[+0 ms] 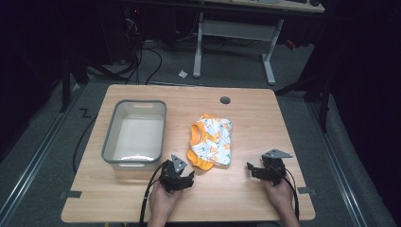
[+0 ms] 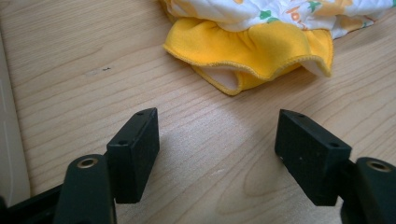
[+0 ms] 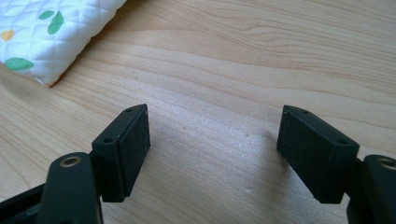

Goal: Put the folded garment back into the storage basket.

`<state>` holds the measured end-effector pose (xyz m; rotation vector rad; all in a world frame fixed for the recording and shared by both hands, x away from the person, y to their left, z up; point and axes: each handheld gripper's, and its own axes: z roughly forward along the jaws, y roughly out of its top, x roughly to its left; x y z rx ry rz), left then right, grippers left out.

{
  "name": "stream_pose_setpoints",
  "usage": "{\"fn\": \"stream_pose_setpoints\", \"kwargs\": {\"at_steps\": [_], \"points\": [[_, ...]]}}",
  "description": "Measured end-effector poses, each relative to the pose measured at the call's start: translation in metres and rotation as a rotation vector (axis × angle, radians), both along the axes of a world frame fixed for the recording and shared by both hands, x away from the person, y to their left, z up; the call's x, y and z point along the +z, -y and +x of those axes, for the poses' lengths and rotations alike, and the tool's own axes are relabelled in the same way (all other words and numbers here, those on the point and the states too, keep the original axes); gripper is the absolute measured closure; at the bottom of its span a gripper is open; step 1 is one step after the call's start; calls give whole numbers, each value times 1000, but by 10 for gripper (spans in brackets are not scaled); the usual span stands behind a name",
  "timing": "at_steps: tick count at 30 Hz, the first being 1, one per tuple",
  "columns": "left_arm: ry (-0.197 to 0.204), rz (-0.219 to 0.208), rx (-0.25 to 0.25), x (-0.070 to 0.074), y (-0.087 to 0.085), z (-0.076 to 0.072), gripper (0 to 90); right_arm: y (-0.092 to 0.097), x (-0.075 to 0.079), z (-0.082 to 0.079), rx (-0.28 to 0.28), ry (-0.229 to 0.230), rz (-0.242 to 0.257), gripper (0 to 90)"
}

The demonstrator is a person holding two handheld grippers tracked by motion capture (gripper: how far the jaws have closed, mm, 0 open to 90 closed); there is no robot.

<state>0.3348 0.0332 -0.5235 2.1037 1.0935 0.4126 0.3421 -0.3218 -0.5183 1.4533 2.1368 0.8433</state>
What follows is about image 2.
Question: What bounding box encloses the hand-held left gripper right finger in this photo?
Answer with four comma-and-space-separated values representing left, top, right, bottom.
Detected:
274, 108, 396, 224

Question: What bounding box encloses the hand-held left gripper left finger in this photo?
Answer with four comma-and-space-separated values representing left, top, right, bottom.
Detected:
53, 107, 161, 224

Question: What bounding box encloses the yellow and white printed garment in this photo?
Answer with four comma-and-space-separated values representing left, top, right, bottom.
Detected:
159, 0, 396, 96

